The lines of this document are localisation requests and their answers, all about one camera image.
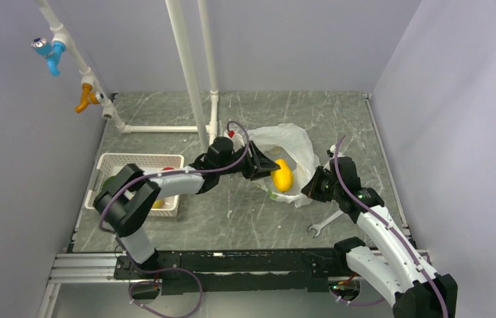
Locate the orange valve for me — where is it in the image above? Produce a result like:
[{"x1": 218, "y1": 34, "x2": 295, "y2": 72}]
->
[{"x1": 75, "y1": 83, "x2": 104, "y2": 113}]

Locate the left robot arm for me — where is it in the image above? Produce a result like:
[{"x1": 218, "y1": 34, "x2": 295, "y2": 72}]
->
[{"x1": 93, "y1": 136, "x2": 280, "y2": 278}]

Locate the white plastic basket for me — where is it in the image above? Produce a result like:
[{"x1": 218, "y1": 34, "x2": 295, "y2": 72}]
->
[{"x1": 84, "y1": 153, "x2": 184, "y2": 218}]

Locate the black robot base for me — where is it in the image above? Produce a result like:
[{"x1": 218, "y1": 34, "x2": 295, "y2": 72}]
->
[{"x1": 113, "y1": 248, "x2": 352, "y2": 295}]

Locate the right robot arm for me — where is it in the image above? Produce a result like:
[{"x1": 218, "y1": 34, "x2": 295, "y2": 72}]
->
[{"x1": 301, "y1": 156, "x2": 458, "y2": 317}]

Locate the yellow fake pear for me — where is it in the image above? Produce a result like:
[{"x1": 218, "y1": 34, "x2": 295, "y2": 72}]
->
[{"x1": 152, "y1": 199, "x2": 164, "y2": 209}]

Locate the white PVC pipe frame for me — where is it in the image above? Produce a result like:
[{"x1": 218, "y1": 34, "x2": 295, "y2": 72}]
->
[{"x1": 36, "y1": 1, "x2": 219, "y2": 148}]

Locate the yellow fake fruit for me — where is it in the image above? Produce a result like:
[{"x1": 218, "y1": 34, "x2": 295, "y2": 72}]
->
[{"x1": 271, "y1": 159, "x2": 294, "y2": 193}]

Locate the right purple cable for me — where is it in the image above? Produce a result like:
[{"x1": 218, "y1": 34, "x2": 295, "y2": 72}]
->
[{"x1": 333, "y1": 134, "x2": 450, "y2": 318}]

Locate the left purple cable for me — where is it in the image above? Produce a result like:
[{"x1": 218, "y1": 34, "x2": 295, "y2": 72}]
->
[{"x1": 97, "y1": 121, "x2": 251, "y2": 318}]

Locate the silver wrench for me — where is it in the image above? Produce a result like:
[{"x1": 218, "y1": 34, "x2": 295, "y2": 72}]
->
[{"x1": 307, "y1": 210, "x2": 344, "y2": 238}]

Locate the blue valve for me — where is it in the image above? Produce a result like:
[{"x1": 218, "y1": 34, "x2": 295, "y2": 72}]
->
[{"x1": 31, "y1": 37, "x2": 66, "y2": 76}]

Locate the purple cable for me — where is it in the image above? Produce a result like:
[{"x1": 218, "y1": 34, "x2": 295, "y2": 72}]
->
[
  {"x1": 333, "y1": 134, "x2": 450, "y2": 318},
  {"x1": 97, "y1": 121, "x2": 251, "y2": 318}
]

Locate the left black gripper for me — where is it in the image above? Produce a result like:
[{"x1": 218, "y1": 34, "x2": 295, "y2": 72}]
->
[{"x1": 217, "y1": 141, "x2": 280, "y2": 181}]

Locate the green fake fruit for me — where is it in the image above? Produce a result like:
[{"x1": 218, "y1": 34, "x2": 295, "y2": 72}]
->
[{"x1": 101, "y1": 176, "x2": 116, "y2": 191}]

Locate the white plastic bag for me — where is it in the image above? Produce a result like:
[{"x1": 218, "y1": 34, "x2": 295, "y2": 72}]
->
[{"x1": 248, "y1": 123, "x2": 320, "y2": 208}]

